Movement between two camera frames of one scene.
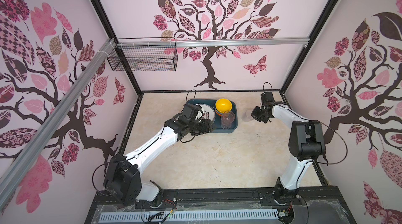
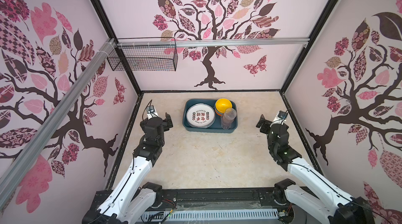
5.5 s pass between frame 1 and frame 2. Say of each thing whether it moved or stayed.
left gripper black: moved
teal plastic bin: stayed
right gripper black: moved
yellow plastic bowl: stayed
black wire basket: stayed
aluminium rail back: stayed
